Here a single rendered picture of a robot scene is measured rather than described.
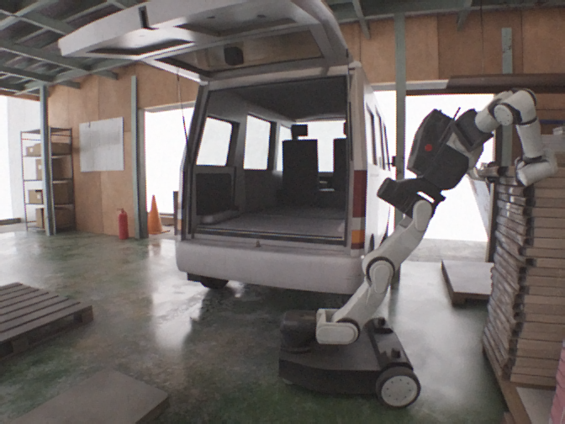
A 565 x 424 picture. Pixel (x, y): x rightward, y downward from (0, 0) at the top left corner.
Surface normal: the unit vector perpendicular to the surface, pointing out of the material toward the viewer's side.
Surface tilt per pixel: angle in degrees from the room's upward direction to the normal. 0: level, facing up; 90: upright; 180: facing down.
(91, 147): 90
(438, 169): 97
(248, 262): 87
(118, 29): 106
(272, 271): 89
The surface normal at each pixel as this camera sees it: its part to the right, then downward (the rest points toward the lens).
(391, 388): -0.09, 0.11
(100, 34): -0.35, 0.38
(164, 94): -0.37, 0.11
